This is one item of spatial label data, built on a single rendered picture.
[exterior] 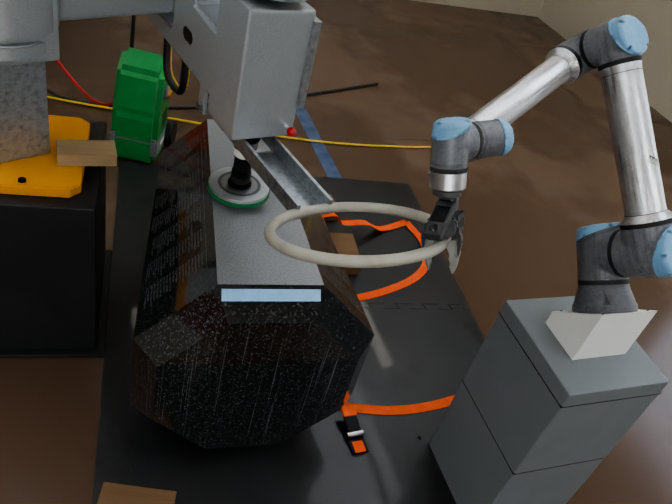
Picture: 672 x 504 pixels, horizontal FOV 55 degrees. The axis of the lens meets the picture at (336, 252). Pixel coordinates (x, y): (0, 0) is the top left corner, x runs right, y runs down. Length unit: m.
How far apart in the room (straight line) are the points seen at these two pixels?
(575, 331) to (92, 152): 1.75
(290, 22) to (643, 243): 1.18
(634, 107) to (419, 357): 1.61
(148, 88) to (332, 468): 2.26
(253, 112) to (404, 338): 1.54
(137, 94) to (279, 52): 1.91
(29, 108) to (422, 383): 1.94
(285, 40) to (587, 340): 1.27
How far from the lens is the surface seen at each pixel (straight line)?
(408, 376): 3.03
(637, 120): 2.02
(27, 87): 2.44
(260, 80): 2.02
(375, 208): 1.92
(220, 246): 2.13
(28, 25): 2.27
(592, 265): 2.14
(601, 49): 2.05
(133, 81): 3.82
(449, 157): 1.56
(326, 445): 2.69
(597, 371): 2.20
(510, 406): 2.31
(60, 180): 2.46
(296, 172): 2.06
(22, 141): 2.53
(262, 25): 1.94
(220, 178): 2.34
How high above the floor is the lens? 2.19
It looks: 38 degrees down
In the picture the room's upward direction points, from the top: 16 degrees clockwise
